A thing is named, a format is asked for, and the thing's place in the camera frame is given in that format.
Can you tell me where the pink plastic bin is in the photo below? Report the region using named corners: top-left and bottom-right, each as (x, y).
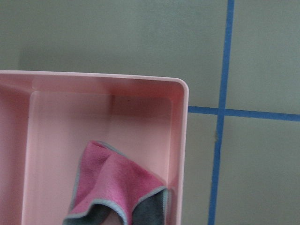
top-left (0, 70), bottom-right (189, 225)

